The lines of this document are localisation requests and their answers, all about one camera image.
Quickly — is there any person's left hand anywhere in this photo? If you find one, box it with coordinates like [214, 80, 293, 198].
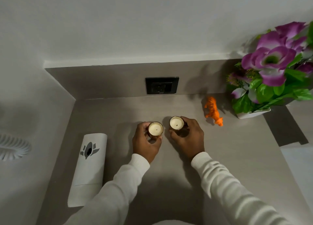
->
[132, 122, 162, 164]

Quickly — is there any person's right hand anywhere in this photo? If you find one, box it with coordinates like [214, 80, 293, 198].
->
[169, 116, 205, 161]

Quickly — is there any candle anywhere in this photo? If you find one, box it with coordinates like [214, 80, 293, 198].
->
[148, 121, 164, 139]
[169, 116, 185, 131]

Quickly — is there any person's right forearm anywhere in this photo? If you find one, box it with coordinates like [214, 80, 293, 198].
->
[191, 152, 294, 225]

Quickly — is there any person's left forearm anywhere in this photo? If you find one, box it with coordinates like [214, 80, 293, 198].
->
[63, 154, 150, 225]

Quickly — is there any orange toy tiger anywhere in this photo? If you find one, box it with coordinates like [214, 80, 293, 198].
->
[204, 96, 224, 127]

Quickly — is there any white air freshener dispenser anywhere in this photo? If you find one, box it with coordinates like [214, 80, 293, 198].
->
[67, 133, 108, 208]

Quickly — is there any white plant pot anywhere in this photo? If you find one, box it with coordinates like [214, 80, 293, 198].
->
[236, 107, 271, 120]

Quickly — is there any purple artificial flower plant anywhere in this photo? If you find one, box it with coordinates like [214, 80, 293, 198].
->
[226, 21, 313, 114]

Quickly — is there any black wall socket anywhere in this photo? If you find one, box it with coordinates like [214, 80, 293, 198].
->
[145, 77, 179, 95]

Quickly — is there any white ribbed hose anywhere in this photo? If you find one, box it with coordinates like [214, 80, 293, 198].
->
[0, 134, 32, 161]

